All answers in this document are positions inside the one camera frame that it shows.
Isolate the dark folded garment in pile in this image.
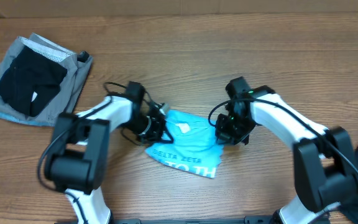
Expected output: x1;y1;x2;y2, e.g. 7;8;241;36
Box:
0;46;67;117

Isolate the grey folded garment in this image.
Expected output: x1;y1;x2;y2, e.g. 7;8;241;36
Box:
0;33;93;126

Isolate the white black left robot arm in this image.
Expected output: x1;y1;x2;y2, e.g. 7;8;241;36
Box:
37;82;170;223

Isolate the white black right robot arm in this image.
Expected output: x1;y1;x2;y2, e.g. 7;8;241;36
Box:
214;77;358;223

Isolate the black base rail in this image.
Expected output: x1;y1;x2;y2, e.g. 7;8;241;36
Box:
110;215;278;224

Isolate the light blue printed t-shirt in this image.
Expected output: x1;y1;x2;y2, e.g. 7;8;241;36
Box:
145;110;224;179

